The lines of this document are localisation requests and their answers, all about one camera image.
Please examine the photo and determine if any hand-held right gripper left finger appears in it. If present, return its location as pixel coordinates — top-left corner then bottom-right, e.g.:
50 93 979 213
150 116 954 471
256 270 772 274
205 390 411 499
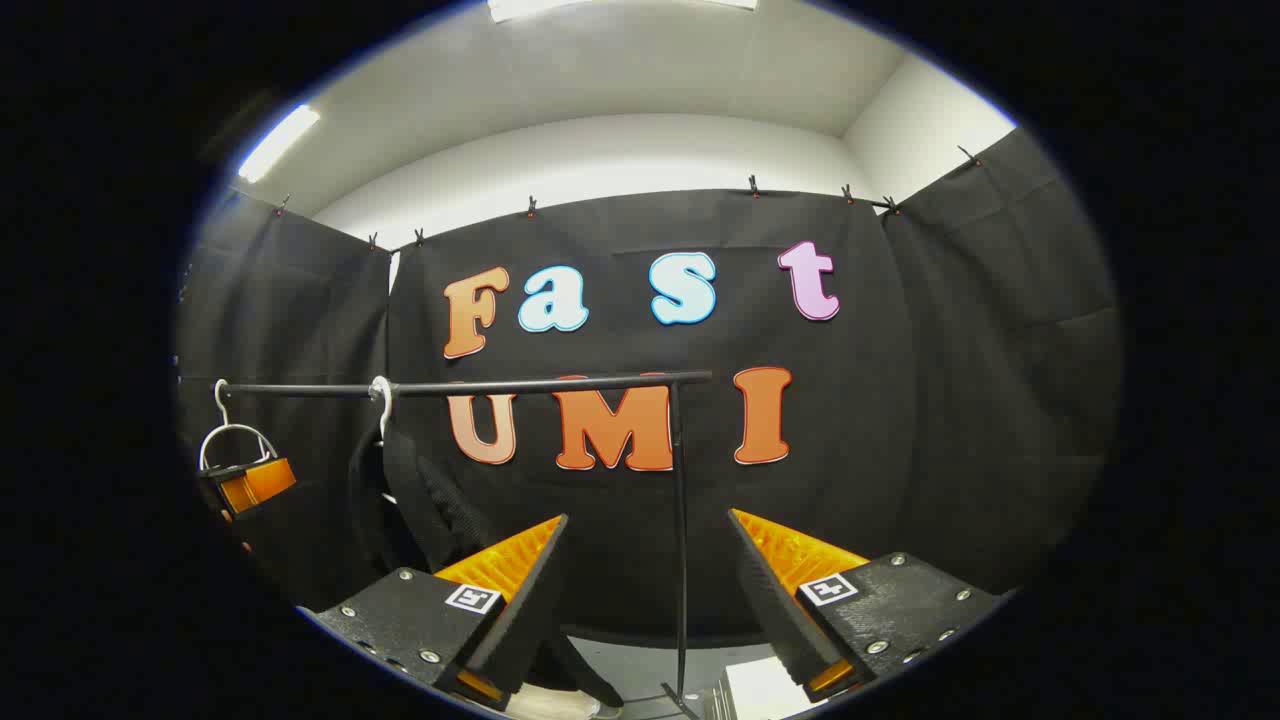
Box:
300 514 571 712

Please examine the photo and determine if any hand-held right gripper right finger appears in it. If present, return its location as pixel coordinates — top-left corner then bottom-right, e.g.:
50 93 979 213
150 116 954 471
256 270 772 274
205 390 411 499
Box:
728 508 1006 706

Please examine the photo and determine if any white fabric laundry hamper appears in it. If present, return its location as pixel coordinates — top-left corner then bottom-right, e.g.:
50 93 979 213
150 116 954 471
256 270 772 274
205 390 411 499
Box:
505 683 603 720

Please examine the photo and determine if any black knit garment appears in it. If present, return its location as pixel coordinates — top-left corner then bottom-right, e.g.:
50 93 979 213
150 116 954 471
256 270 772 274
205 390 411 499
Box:
345 425 623 713

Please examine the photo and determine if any white garment hanger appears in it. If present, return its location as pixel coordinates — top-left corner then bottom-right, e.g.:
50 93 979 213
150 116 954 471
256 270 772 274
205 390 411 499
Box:
368 376 397 503
198 379 279 473

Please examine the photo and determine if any black metal clothes rack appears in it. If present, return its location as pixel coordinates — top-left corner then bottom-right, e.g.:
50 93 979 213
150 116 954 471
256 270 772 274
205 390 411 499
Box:
216 370 715 720

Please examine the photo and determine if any white floor sheet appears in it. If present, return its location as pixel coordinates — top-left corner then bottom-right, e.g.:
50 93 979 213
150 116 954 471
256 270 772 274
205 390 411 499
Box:
722 658 833 720

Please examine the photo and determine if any black backdrop cloth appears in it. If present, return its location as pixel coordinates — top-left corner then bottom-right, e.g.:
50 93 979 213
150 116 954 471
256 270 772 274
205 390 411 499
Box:
175 128 1123 641

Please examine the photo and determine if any ceiling light strip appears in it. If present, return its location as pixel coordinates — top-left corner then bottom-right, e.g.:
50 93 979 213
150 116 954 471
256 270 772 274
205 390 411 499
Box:
238 104 322 185
487 0 759 24

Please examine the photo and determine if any row of small backdrop clips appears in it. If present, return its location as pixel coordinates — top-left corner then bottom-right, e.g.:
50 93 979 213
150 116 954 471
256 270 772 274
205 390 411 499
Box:
275 145 986 251

